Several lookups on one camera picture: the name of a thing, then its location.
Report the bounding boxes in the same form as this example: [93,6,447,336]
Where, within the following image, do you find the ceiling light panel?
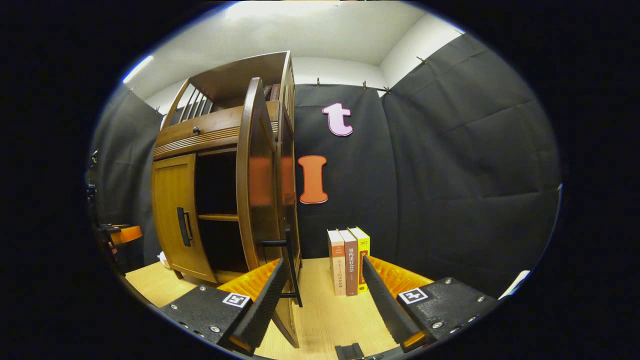
[122,55,155,84]
[225,0,341,18]

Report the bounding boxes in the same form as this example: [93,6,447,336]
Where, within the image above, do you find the wooden shoe cabinet door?
[151,153,218,284]
[236,77,304,349]

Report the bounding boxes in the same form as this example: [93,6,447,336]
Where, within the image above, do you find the wooden double-door shoe cabinet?
[151,50,303,286]

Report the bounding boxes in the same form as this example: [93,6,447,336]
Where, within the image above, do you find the wooden cabinet drawer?
[155,101,281,151]

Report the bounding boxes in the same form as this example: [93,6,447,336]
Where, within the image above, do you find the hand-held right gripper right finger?
[361,254,501,354]

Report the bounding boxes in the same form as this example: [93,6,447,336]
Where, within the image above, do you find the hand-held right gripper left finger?
[159,257,290,357]

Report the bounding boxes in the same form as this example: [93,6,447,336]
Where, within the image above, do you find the black door handle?
[176,206,194,248]
[262,227,304,308]

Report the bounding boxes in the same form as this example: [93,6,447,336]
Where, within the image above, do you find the yellow book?
[348,226,371,293]

